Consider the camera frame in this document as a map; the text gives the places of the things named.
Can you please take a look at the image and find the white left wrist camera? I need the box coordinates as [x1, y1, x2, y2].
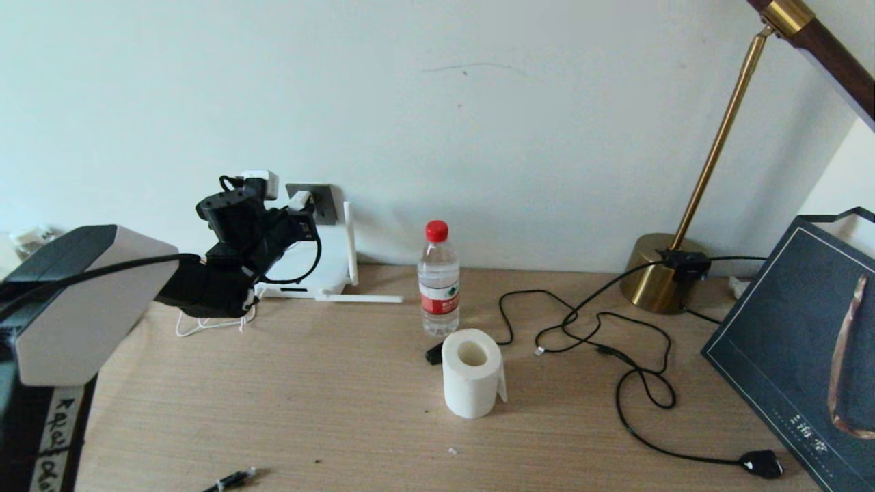
[241, 171, 280, 201]

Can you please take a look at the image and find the white toilet paper roll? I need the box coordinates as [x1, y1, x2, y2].
[442, 328, 508, 419]

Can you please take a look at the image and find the clear plastic packet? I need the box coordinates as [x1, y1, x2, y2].
[8, 225, 62, 260]

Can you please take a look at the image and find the brass desk lamp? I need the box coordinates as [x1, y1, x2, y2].
[619, 0, 875, 315]

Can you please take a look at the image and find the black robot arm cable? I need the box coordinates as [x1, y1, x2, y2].
[0, 174, 323, 308]

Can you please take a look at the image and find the dark teal paper gift bag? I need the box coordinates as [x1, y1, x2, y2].
[701, 206, 875, 492]

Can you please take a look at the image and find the black cable with silver tip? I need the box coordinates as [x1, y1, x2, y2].
[533, 258, 674, 357]

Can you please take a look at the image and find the white wifi router with antennas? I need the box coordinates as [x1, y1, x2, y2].
[260, 201, 404, 303]

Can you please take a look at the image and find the thin white power cable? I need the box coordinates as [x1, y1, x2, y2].
[175, 287, 258, 338]

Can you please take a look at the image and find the grey wall socket plate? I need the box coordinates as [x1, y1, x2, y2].
[286, 183, 338, 226]

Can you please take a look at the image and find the small black connector front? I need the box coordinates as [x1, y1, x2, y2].
[203, 467, 257, 492]

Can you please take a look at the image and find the long black cable with plugs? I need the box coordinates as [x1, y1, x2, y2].
[425, 289, 785, 480]

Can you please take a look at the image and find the clear water bottle red cap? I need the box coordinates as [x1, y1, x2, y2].
[418, 220, 461, 337]

